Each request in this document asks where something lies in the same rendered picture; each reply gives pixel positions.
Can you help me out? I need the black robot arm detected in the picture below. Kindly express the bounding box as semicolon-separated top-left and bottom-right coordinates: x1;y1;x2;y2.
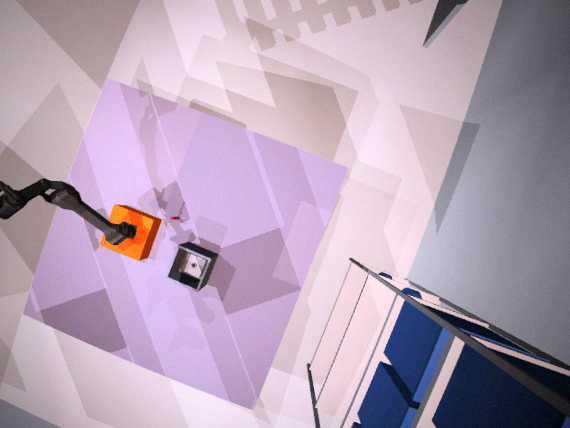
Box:
0;178;137;246

